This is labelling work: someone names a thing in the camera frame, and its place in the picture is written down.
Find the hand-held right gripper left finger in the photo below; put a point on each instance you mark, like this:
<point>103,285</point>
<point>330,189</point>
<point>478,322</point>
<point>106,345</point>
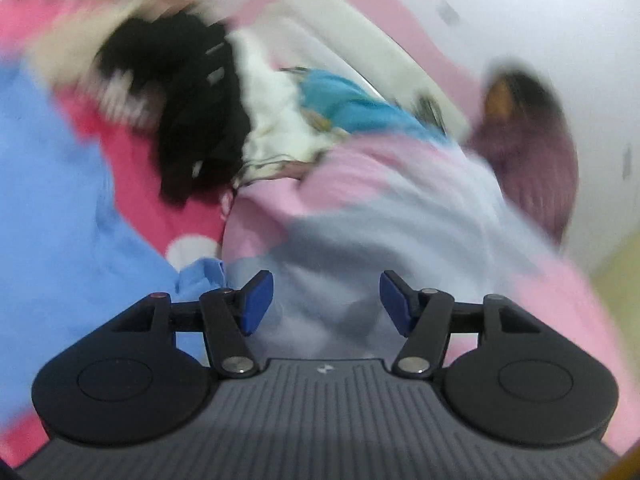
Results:
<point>257,302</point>

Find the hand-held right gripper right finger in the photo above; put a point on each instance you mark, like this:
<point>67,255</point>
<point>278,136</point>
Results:
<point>395,300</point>

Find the light blue printed t-shirt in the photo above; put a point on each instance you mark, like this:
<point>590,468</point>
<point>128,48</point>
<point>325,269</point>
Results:
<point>50,185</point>

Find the pink and grey garment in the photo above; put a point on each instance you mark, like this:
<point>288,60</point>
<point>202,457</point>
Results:
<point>400,210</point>

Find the pink printed bedsheet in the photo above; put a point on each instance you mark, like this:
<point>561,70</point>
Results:
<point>135,170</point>

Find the white garment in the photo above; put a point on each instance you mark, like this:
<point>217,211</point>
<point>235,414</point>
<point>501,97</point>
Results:
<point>270,110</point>

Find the blue printed pillow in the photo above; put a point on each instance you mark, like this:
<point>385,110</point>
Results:
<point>360,105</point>

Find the black garment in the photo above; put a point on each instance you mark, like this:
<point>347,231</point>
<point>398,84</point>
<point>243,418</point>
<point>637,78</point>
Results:
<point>200,110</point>

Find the pink and white headboard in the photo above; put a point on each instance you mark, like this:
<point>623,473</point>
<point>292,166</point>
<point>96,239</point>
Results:
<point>340,25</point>

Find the beige jacket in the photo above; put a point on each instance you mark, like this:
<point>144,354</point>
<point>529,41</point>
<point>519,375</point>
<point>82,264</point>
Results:
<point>70,55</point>

